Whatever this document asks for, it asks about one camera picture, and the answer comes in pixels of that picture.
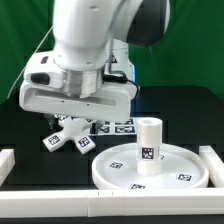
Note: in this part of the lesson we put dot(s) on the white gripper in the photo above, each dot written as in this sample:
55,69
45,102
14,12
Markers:
112,102

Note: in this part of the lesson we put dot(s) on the white table base foot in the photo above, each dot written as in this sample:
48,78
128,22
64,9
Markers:
73,129

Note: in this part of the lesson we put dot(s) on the white round table top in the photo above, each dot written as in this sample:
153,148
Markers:
116,168

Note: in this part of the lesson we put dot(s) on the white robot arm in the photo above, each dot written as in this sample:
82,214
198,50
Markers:
68,80

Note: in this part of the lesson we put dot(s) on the white fiducial marker sheet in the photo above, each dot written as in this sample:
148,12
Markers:
114,128

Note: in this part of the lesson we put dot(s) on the white left fence block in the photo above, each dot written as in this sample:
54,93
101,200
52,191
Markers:
7,162

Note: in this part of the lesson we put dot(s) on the white fence block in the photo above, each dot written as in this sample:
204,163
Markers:
7,162
214,164

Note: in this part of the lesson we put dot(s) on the white front fence bar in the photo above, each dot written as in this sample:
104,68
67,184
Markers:
98,203

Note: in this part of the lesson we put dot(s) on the white right fence block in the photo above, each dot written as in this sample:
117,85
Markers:
214,164

